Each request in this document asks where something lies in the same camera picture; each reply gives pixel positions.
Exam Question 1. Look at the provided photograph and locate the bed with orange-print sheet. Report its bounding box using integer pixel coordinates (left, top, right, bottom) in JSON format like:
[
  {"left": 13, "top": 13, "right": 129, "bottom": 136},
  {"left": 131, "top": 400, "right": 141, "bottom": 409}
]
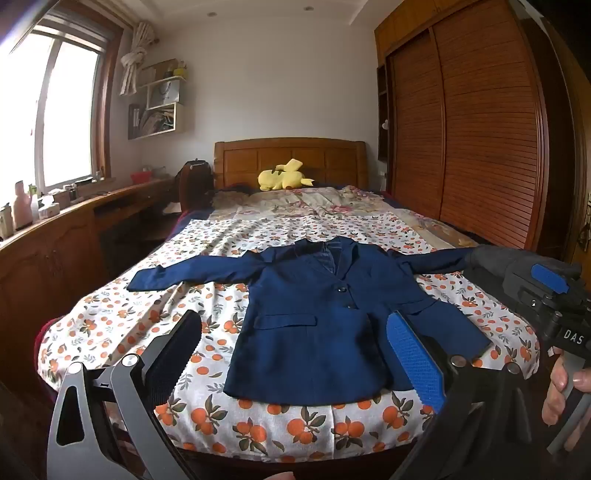
[{"left": 37, "top": 213, "right": 541, "bottom": 464}]

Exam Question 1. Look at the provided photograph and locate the wooden bed headboard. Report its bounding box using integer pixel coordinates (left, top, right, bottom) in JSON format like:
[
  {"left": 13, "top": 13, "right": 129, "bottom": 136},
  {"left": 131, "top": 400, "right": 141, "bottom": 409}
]
[{"left": 213, "top": 137, "right": 370, "bottom": 192}]

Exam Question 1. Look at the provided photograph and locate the floral quilt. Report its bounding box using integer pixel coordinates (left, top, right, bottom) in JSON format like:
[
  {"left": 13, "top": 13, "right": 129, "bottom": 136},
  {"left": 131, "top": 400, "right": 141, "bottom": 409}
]
[{"left": 210, "top": 185, "right": 481, "bottom": 250}]

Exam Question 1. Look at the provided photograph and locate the white wall shelf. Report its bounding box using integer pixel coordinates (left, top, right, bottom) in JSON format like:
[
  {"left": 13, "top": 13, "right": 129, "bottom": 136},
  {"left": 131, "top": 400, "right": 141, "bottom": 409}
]
[{"left": 127, "top": 58, "right": 189, "bottom": 140}]

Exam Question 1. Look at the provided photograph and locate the dark red blanket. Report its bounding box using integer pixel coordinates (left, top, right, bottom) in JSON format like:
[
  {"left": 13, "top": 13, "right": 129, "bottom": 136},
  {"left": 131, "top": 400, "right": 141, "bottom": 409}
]
[{"left": 33, "top": 318, "right": 61, "bottom": 370}]

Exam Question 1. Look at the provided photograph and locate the wooden desk cabinet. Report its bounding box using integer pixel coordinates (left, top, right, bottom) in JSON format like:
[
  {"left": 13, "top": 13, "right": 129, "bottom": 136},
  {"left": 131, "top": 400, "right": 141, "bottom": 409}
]
[{"left": 0, "top": 178, "right": 178, "bottom": 333}]

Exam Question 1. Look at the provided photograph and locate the wooden framed window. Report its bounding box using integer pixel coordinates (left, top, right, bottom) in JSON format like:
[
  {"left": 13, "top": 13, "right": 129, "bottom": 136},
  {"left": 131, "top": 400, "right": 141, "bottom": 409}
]
[{"left": 0, "top": 21, "right": 123, "bottom": 204}]

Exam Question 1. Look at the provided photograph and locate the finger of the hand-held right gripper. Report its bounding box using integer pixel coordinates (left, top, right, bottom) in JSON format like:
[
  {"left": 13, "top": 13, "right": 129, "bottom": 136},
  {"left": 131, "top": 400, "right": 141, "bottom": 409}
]
[{"left": 517, "top": 262, "right": 585, "bottom": 308}]

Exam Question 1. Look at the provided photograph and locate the dark blue bed sheet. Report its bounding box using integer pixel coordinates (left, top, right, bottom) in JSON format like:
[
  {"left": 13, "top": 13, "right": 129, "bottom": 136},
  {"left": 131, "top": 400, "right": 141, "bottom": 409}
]
[{"left": 166, "top": 209, "right": 218, "bottom": 243}]

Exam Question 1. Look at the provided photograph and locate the person's right hand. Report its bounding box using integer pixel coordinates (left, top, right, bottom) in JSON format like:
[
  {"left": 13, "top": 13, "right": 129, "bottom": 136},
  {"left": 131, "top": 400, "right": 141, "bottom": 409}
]
[{"left": 542, "top": 351, "right": 591, "bottom": 425}]

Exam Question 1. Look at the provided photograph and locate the yellow plush toy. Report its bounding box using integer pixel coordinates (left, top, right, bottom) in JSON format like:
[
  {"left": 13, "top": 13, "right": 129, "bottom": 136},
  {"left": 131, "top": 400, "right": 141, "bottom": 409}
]
[{"left": 257, "top": 158, "right": 315, "bottom": 192}]

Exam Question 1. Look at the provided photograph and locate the wooden door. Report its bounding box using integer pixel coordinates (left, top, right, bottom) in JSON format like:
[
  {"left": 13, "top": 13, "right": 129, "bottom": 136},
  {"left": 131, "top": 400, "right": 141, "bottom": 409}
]
[{"left": 549, "top": 41, "right": 591, "bottom": 278}]

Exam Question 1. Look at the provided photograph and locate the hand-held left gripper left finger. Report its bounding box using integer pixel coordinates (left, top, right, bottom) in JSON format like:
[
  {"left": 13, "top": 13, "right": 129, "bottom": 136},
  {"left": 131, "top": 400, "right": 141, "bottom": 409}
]
[{"left": 46, "top": 310, "right": 202, "bottom": 480}]

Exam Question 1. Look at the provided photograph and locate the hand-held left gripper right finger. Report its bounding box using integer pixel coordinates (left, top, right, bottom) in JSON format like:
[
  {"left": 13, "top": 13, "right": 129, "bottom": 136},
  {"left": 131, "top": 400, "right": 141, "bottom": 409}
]
[{"left": 387, "top": 311, "right": 546, "bottom": 480}]

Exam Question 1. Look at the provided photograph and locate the dark brown chair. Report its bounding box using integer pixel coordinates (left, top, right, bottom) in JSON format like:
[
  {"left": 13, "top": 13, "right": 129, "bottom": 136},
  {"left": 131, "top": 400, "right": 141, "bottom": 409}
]
[{"left": 174, "top": 158, "right": 215, "bottom": 213}]

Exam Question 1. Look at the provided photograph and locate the pink bottle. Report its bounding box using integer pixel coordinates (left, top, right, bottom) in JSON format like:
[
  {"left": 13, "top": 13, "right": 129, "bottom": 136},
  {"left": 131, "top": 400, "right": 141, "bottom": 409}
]
[{"left": 13, "top": 181, "right": 32, "bottom": 230}]

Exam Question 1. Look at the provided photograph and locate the dark grey cloth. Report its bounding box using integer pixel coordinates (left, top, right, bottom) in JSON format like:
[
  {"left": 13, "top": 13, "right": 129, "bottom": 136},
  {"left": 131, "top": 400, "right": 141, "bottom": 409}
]
[{"left": 464, "top": 246, "right": 536, "bottom": 282}]

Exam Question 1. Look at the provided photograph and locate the navy blue blazer jacket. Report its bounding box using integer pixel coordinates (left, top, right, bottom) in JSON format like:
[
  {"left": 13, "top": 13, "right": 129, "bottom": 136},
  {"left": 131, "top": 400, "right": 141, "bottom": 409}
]
[{"left": 127, "top": 235, "right": 491, "bottom": 404}]

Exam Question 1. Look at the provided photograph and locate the tied cream curtain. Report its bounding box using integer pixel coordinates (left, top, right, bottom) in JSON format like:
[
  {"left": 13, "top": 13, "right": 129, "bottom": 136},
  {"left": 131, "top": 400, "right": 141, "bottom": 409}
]
[{"left": 119, "top": 21, "right": 160, "bottom": 96}]

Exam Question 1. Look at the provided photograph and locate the wooden slatted wardrobe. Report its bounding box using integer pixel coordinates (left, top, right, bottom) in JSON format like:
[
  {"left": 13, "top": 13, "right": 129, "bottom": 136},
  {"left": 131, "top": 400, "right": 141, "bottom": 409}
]
[{"left": 374, "top": 0, "right": 573, "bottom": 259}]

